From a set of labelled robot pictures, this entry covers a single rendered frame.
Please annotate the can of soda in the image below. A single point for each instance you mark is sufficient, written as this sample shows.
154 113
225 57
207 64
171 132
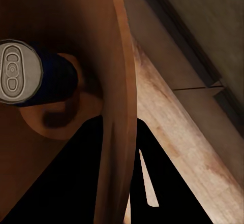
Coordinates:
32 75

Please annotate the trash can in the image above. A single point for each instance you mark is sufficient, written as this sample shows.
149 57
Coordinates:
94 35

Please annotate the cabinet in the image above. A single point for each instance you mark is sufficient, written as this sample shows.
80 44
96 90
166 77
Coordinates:
198 48

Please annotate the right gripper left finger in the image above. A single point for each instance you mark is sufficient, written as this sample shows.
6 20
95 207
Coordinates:
66 191

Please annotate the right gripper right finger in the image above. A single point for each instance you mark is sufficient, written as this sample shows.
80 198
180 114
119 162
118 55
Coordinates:
177 203

